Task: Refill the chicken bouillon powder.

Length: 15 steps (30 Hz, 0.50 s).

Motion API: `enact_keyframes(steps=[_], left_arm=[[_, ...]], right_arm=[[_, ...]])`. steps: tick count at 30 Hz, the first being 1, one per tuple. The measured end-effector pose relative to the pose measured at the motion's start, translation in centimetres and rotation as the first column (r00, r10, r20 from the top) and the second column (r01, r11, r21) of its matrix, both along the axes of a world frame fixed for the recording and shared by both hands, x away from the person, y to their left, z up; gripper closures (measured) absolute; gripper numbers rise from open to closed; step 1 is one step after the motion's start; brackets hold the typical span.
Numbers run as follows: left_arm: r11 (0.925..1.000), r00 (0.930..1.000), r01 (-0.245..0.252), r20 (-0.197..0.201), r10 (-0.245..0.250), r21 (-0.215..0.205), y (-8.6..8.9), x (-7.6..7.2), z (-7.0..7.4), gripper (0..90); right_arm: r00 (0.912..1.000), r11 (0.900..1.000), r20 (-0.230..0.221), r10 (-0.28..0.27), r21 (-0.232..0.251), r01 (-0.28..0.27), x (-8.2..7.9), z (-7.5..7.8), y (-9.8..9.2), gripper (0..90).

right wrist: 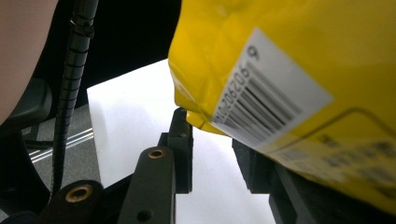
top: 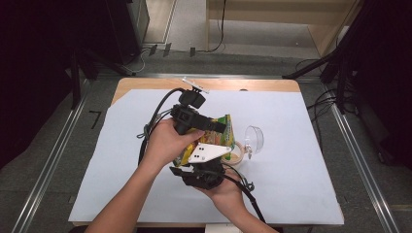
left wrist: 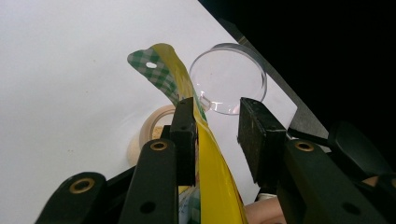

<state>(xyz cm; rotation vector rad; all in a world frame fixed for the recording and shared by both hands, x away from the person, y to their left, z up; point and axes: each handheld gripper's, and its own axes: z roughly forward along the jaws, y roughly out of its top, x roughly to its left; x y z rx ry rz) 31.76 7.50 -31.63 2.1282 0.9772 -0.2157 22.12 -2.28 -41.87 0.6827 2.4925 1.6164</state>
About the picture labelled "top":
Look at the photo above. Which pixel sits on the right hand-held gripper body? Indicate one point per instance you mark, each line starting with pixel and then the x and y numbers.
pixel 205 178

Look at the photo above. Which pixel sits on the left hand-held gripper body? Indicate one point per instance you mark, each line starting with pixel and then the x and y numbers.
pixel 186 118

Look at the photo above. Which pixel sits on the yellow green spout pouch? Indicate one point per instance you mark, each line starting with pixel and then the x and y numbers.
pixel 223 137

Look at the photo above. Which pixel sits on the person's right hand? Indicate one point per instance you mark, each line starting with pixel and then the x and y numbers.
pixel 230 194

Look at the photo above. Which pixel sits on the person's left hand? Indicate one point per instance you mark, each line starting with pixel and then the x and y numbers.
pixel 163 145

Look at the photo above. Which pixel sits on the wooden table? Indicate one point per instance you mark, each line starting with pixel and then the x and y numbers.
pixel 145 84

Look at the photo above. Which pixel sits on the white paper sheet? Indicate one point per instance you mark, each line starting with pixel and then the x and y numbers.
pixel 291 187

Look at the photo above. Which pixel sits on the black cabinet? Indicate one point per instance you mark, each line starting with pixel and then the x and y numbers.
pixel 129 29

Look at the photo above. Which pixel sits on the black stand legs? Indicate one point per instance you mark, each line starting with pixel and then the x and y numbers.
pixel 77 74

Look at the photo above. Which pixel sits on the black tripod stand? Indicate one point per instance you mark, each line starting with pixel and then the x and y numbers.
pixel 340 64

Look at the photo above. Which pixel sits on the metal floor rail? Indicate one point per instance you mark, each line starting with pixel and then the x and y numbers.
pixel 362 165
pixel 48 165

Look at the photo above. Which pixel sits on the light wooden cabinet frame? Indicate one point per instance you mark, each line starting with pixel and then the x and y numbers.
pixel 324 32

